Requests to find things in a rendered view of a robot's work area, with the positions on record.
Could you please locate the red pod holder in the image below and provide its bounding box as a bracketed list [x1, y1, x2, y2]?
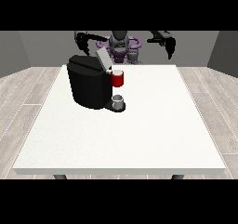
[110, 69, 126, 88]

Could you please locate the grey and purple robot trunk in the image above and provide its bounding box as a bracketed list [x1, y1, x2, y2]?
[96, 31, 143, 64]

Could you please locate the pale grey machine lid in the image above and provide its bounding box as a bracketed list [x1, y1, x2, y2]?
[95, 46, 113, 72]

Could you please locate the small grey cup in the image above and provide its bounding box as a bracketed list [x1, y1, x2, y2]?
[111, 94, 126, 111]

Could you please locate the black coffee machine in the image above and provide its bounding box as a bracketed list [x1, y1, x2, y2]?
[66, 54, 126, 112]

